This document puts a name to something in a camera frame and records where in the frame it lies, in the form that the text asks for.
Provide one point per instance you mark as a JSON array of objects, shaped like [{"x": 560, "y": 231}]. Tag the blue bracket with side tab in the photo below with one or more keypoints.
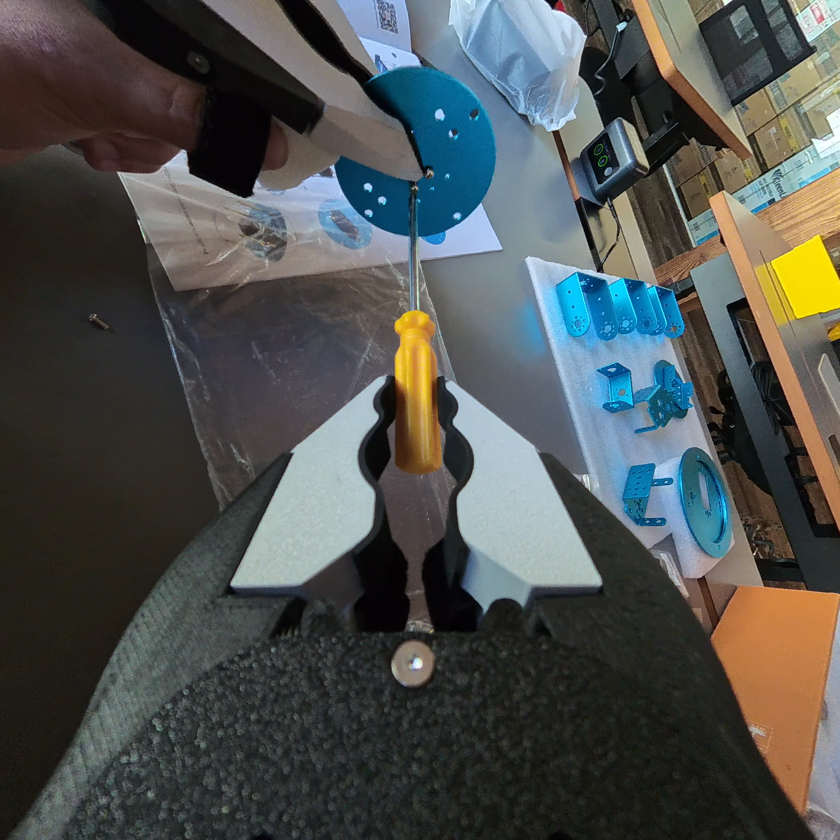
[{"x": 640, "y": 495}]

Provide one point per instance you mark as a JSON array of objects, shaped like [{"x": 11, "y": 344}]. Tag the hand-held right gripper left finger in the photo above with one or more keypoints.
[{"x": 315, "y": 525}]

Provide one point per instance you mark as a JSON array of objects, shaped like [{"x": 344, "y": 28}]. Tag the white assembly guide booklet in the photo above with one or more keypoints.
[{"x": 157, "y": 223}]

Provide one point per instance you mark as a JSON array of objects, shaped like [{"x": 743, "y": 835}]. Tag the blue bracket with round base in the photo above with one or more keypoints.
[{"x": 669, "y": 384}]

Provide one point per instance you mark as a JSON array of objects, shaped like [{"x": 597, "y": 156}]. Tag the yellow open storage bin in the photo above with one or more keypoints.
[{"x": 807, "y": 275}]

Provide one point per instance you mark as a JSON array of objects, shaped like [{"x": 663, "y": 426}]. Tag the wood-edged grey table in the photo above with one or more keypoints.
[
  {"x": 689, "y": 59},
  {"x": 787, "y": 341}
]

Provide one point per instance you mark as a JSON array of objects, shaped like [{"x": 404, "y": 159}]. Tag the person's left hand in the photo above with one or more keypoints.
[{"x": 79, "y": 85}]

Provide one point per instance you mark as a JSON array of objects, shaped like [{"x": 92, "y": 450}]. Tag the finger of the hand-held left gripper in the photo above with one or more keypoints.
[{"x": 367, "y": 131}]

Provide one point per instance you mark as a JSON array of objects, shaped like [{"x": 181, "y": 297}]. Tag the clear plastic bag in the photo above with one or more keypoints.
[{"x": 282, "y": 341}]

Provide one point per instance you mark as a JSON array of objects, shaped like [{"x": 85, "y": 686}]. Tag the white crumpled plastic bag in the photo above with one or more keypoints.
[{"x": 518, "y": 59}]

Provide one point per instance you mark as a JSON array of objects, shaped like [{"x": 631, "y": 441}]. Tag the stack of printed cartons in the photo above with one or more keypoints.
[{"x": 774, "y": 138}]

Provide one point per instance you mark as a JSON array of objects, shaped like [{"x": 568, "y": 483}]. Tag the grey desk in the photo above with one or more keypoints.
[{"x": 85, "y": 459}]

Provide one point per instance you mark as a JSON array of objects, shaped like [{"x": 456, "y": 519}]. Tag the white foam tray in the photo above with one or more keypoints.
[{"x": 571, "y": 420}]

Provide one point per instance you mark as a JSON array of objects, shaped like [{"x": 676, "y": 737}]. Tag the blue round metal plate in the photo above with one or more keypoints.
[{"x": 466, "y": 164}]

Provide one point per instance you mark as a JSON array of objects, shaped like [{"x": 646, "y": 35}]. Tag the orange cardboard box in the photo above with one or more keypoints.
[{"x": 774, "y": 656}]

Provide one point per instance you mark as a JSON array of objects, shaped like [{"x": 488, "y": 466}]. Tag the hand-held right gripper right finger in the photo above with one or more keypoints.
[{"x": 525, "y": 525}]

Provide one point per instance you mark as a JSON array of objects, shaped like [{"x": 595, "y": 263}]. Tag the small loose screw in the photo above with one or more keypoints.
[{"x": 98, "y": 320}]

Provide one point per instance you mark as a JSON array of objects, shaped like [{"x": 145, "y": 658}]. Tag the grey device with green display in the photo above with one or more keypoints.
[{"x": 613, "y": 157}]

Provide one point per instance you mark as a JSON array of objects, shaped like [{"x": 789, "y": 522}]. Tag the small blue U bracket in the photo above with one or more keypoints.
[{"x": 617, "y": 390}]

